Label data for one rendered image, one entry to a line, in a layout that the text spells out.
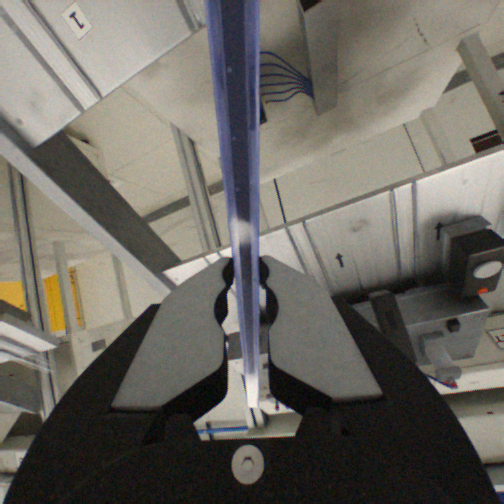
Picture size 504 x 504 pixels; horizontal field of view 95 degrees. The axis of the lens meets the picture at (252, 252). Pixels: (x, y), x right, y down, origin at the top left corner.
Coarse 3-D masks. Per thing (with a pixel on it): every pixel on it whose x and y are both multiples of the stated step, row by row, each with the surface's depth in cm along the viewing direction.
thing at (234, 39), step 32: (224, 0) 6; (256, 0) 6; (224, 32) 6; (256, 32) 6; (224, 64) 7; (256, 64) 7; (224, 96) 7; (256, 96) 7; (224, 128) 8; (256, 128) 8; (224, 160) 8; (256, 160) 8; (224, 192) 9; (256, 192) 9; (256, 224) 10; (256, 256) 12; (256, 288) 13; (256, 320) 16; (256, 352) 19; (256, 384) 24
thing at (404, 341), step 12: (372, 300) 15; (384, 300) 15; (396, 300) 15; (384, 312) 15; (396, 312) 15; (384, 324) 15; (396, 324) 15; (396, 336) 15; (408, 336) 15; (408, 348) 14
